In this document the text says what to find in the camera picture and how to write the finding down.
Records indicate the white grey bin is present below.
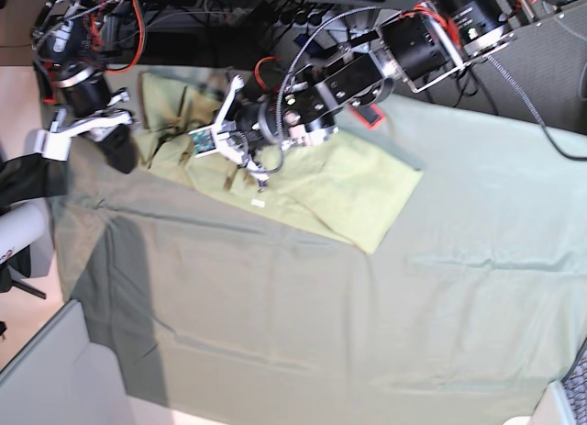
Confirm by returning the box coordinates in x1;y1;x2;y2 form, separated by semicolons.
1;300;135;424

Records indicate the grey-green table cloth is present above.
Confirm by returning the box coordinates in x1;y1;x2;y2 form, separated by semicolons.
50;96;586;424

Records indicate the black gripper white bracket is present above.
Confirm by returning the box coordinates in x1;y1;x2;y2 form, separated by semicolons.
213;74;285;192

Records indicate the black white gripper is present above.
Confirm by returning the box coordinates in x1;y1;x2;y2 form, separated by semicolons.
50;71;138;174

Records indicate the robot arm with black motors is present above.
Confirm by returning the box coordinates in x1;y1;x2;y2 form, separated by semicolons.
32;0;539;185

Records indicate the patterned grey mat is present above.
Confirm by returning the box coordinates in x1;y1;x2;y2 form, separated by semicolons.
562;343;587;425

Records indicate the blue orange bar clamp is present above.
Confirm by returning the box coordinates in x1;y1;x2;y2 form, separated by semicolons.
289;31;393;130

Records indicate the dark green cloth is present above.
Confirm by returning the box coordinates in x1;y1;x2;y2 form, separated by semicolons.
1;153;68;209

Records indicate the robot arm with orange wires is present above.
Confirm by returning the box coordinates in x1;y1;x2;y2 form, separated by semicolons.
30;0;148;105

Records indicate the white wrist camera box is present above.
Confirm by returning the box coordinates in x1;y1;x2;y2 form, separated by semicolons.
31;129;72;162

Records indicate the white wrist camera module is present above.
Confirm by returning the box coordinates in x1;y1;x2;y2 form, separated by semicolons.
188;127;217;158

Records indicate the light green T-shirt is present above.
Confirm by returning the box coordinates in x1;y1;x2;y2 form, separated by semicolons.
135;73;422;254

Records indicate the black power strip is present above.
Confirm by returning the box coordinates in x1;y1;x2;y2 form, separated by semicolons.
203;0;334;27

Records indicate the white cylinder post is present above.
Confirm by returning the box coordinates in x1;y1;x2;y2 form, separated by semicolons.
0;202;48;263

